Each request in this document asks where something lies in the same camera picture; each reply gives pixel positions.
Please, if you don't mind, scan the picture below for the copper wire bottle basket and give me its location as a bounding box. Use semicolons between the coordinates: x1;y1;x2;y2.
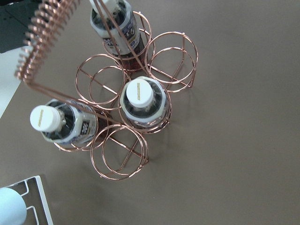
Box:
15;0;198;181

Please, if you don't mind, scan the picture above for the black device on side table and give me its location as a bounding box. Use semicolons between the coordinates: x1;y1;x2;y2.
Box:
0;0;42;53

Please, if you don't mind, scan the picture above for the white cup rack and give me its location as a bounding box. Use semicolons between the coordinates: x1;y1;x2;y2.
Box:
0;174;54;225

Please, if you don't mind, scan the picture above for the tea bottle front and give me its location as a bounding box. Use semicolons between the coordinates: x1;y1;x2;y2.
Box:
30;99;98;145

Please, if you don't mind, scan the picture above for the tea bottle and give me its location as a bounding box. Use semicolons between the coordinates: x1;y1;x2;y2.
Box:
30;99;98;145
90;0;144;70
120;76;171;129

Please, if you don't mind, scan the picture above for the light blue cup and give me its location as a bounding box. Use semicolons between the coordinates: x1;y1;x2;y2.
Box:
0;187;27;225

